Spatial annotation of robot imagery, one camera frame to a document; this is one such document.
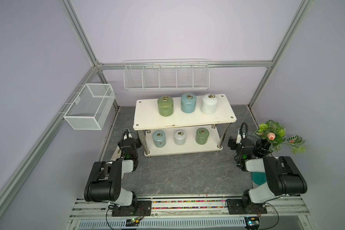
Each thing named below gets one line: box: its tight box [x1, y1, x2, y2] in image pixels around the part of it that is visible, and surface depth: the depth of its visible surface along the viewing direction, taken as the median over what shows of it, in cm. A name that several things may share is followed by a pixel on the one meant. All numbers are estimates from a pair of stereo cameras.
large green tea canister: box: [157, 95, 174, 117], surface depth 67 cm
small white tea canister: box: [173, 129, 186, 146], surface depth 88 cm
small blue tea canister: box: [152, 129, 167, 148], surface depth 87 cm
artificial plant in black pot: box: [252, 119, 307, 158], surface depth 74 cm
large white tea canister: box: [201, 93, 219, 115], surface depth 67 cm
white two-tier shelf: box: [132, 92, 237, 157], surface depth 72 cm
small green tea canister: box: [195, 127, 210, 145], surface depth 88 cm
